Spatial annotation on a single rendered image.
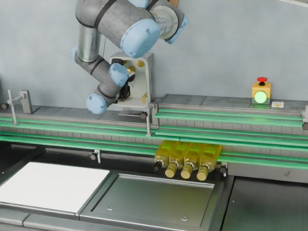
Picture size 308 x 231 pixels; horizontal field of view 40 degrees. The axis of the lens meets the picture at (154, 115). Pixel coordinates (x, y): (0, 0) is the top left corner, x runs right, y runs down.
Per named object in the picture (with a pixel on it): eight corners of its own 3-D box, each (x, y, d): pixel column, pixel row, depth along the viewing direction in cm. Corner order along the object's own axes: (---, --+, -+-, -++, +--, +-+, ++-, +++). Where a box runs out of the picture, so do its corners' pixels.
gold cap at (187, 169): (183, 172, 157) (180, 178, 153) (183, 163, 156) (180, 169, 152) (193, 173, 156) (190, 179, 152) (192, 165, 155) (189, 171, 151)
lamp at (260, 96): (255, 101, 169) (254, 103, 167) (255, 90, 168) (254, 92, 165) (266, 101, 168) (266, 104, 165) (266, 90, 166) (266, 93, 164)
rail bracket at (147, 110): (151, 128, 181) (141, 140, 171) (148, 90, 175) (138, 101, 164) (157, 129, 181) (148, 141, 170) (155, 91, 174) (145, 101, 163)
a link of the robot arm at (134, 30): (164, -6, 160) (112, -8, 109) (195, 19, 159) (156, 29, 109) (145, 20, 164) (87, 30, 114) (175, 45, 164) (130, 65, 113)
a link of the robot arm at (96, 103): (109, 103, 151) (97, 119, 155) (120, 93, 161) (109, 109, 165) (91, 90, 151) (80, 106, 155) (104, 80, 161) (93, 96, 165)
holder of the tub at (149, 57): (122, 110, 198) (115, 116, 191) (116, 52, 188) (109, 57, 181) (156, 112, 193) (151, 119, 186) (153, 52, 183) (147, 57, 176)
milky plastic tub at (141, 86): (120, 100, 196) (112, 106, 188) (115, 52, 187) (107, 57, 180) (156, 101, 191) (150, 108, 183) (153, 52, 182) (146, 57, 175)
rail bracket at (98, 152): (102, 154, 195) (90, 168, 184) (101, 140, 193) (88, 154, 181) (110, 155, 194) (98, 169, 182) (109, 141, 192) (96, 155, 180)
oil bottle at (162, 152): (167, 144, 182) (152, 168, 164) (167, 132, 180) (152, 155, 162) (180, 145, 181) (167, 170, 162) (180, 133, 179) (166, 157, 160)
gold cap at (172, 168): (167, 170, 159) (164, 176, 155) (168, 162, 158) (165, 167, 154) (176, 173, 158) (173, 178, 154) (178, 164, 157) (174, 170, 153)
